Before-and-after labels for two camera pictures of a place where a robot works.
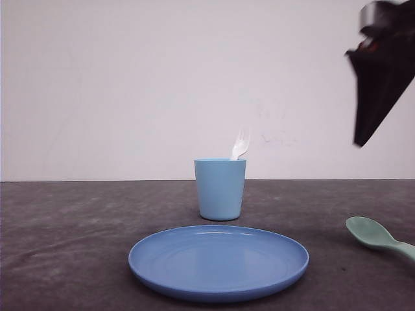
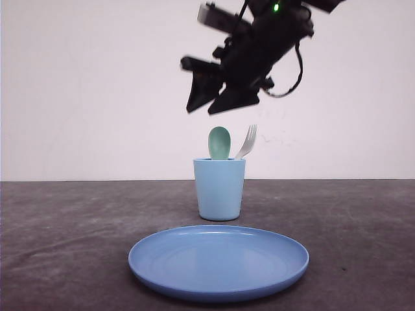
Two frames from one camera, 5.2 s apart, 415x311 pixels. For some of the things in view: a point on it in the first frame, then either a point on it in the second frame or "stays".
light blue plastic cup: (220, 182) stays
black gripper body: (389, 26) to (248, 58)
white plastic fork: (241, 144) to (249, 142)
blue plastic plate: (217, 264) stays
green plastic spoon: (371, 232) to (219, 143)
